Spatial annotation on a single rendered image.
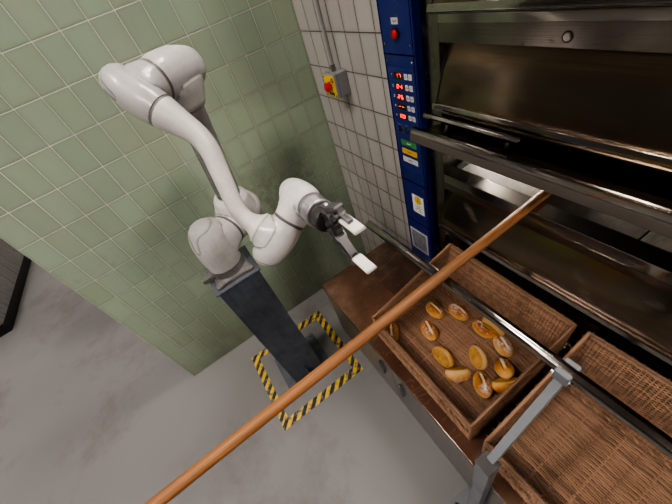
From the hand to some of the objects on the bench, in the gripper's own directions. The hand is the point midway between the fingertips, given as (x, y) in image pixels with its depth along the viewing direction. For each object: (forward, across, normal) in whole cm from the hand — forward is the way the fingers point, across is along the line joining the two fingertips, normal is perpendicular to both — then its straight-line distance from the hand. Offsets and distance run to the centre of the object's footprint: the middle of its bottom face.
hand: (364, 249), depth 74 cm
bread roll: (+20, +80, -22) cm, 86 cm away
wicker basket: (+3, +82, -28) cm, 87 cm away
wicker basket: (+62, +82, -28) cm, 106 cm away
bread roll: (+11, +81, -19) cm, 84 cm away
